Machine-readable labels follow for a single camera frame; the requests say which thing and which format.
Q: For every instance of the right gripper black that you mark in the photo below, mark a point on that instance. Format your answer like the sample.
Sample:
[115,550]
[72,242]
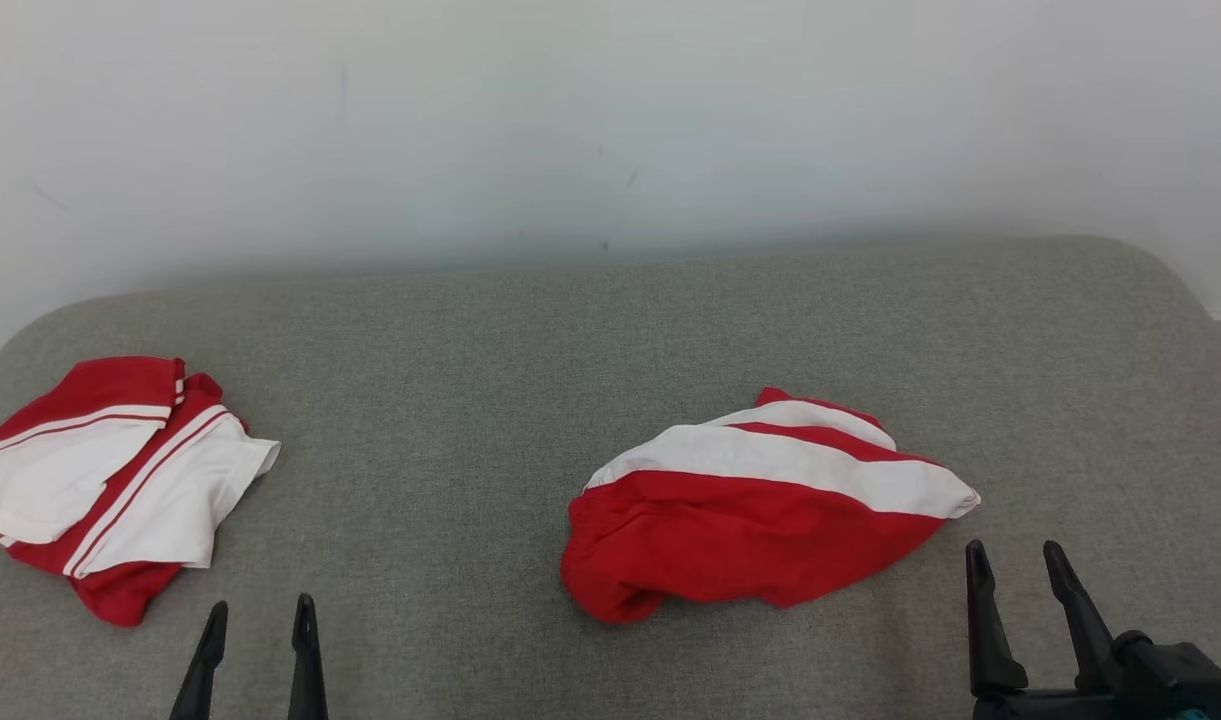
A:
[1160,685]

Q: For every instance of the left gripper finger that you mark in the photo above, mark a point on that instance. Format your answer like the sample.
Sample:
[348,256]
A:
[306,670]
[202,675]

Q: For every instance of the red white basketball jersey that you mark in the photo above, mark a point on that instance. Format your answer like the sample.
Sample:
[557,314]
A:
[170,500]

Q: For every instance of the red shorts white band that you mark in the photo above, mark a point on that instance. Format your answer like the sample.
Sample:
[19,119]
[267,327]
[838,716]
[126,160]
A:
[720,540]

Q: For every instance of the grey fabric sofa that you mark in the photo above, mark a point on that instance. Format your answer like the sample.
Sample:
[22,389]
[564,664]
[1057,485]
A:
[470,400]

